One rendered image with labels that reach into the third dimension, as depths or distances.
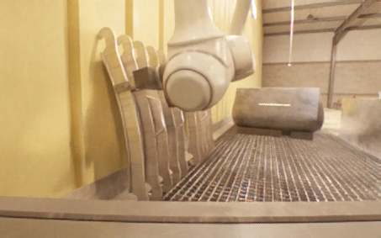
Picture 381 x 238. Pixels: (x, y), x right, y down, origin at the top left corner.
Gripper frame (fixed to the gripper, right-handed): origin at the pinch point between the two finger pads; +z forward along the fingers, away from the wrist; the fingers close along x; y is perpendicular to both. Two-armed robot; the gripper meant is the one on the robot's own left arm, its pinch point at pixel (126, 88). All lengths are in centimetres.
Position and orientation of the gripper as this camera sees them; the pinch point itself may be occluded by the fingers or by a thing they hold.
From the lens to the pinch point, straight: 63.6
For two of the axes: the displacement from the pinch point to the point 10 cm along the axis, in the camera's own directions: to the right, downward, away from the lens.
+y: -1.9, -9.8, -0.3
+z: -9.1, 1.7, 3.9
